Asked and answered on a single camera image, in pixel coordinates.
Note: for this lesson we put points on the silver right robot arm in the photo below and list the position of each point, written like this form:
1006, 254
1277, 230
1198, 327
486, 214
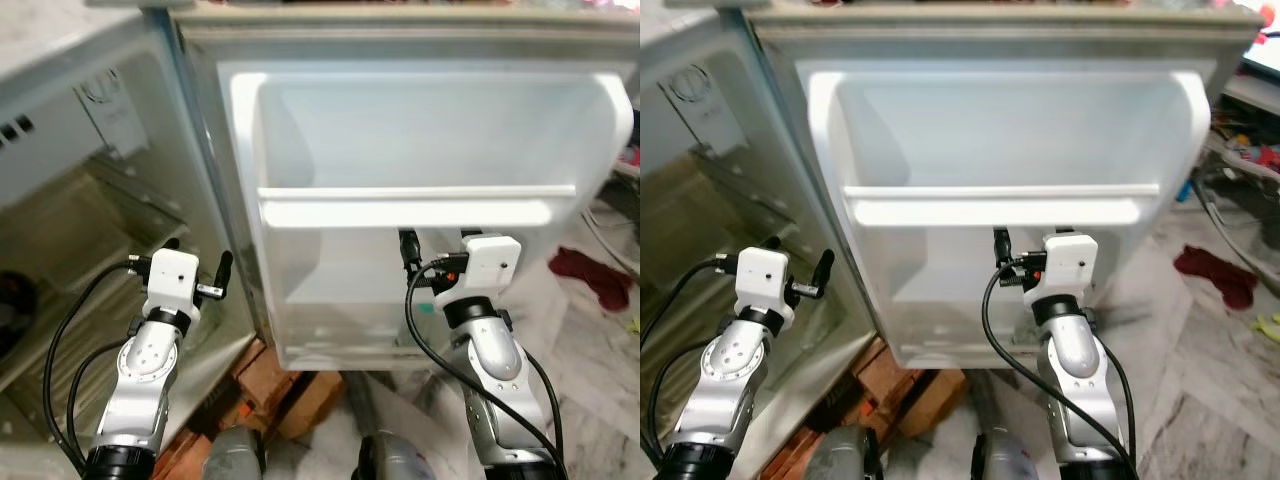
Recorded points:
1075, 350
495, 360

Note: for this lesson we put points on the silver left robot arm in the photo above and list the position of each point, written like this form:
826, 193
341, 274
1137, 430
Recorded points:
145, 370
730, 365

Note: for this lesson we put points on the grey fridge body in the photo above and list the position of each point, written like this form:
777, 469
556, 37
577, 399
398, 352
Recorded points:
690, 200
60, 210

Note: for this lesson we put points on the open fridge door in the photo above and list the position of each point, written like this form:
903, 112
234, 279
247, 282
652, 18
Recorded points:
1010, 130
430, 130

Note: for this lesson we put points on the fridge thermostat housing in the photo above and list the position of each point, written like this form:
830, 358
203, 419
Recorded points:
115, 120
700, 110

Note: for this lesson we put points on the red brick stack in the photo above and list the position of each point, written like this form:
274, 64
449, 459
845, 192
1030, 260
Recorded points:
265, 380
900, 385

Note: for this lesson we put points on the dark red cloth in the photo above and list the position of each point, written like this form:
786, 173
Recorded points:
590, 275
1215, 272

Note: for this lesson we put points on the grey left robot leg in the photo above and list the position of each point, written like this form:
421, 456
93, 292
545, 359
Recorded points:
840, 455
233, 455

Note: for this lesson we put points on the grey robot leg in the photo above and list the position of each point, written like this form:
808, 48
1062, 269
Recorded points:
233, 455
395, 460
1005, 458
840, 455

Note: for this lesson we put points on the grey right robot leg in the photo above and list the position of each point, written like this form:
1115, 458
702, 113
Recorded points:
1005, 458
395, 460

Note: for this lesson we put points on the low shelf with clutter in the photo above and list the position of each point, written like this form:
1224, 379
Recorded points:
1250, 150

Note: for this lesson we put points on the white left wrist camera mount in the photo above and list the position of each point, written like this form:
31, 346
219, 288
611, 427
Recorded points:
762, 275
172, 275

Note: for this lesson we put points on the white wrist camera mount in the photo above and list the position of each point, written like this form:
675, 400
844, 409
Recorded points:
490, 262
762, 275
1070, 262
172, 275

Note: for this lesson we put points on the white door shelf rail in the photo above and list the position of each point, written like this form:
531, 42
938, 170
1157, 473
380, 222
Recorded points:
400, 210
1000, 210

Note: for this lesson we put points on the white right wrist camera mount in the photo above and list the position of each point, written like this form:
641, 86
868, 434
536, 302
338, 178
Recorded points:
490, 262
1070, 262

